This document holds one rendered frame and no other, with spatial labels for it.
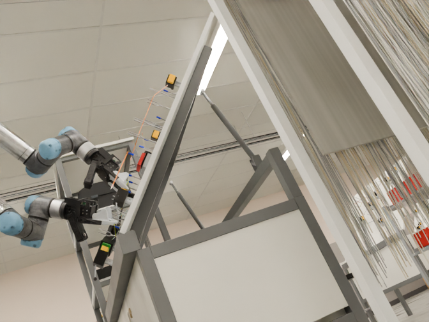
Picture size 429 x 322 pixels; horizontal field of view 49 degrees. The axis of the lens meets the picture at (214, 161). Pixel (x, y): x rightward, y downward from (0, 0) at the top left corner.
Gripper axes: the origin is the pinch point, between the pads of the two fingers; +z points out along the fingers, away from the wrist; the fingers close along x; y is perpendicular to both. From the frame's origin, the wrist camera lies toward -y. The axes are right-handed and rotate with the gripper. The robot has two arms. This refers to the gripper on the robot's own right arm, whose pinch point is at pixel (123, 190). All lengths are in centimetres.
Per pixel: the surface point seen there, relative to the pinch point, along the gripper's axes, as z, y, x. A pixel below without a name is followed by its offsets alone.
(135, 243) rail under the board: 24.9, -24.7, -27.9
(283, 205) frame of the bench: 51, 19, -31
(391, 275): 179, 279, 272
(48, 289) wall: -201, 119, 724
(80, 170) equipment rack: -68, 45, 106
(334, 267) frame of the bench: 76, 14, -30
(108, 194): -38, 40, 94
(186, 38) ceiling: -137, 248, 148
